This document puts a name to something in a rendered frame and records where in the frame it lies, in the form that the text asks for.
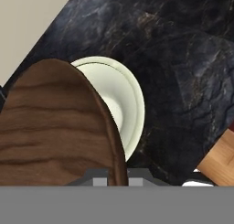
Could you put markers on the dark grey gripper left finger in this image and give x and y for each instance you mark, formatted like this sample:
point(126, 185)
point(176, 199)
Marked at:
point(97, 179)

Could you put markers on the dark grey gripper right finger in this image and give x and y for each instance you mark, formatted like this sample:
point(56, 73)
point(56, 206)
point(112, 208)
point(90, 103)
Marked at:
point(137, 179)

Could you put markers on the brown wooden bowl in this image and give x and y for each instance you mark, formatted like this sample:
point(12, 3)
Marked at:
point(51, 127)

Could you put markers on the white bowl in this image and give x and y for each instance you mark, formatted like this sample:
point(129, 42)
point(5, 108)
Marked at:
point(122, 96)

